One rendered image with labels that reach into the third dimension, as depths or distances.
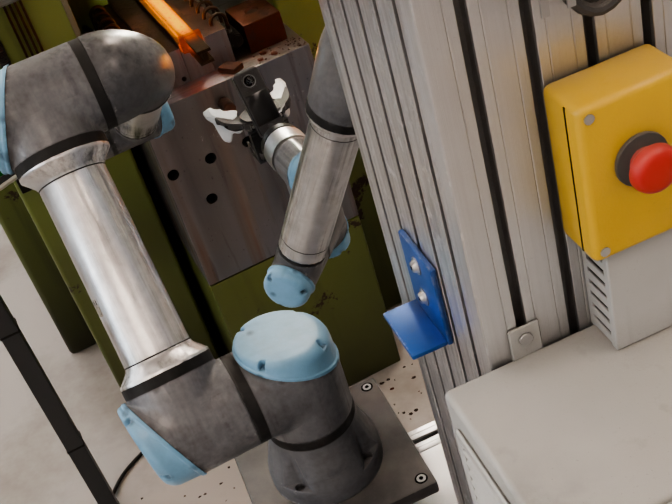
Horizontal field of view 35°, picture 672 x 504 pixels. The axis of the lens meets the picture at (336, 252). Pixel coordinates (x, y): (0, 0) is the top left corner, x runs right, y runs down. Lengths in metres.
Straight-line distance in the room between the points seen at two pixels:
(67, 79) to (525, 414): 0.70
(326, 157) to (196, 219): 0.89
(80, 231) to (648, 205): 0.70
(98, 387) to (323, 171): 1.69
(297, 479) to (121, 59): 0.56
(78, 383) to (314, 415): 1.84
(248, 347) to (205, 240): 1.08
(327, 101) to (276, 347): 0.33
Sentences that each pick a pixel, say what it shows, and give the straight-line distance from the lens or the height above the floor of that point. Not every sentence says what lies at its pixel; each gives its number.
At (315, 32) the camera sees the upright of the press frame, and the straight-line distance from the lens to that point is 2.45.
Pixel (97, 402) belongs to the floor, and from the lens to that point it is 2.98.
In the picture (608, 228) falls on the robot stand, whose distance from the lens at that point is 0.79.
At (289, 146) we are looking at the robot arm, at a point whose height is 1.01.
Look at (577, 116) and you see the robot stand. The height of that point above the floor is 1.46.
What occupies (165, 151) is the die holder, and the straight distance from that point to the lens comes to 2.20.
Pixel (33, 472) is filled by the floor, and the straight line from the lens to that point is 2.89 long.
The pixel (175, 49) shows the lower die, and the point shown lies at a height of 0.99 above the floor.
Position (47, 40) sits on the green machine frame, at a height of 1.06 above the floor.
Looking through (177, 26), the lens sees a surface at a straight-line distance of 2.25.
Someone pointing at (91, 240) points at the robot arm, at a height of 1.20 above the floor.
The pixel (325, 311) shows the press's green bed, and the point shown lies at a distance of 2.54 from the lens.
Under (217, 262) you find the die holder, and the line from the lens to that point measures 2.36.
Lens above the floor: 1.84
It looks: 36 degrees down
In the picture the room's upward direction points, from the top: 17 degrees counter-clockwise
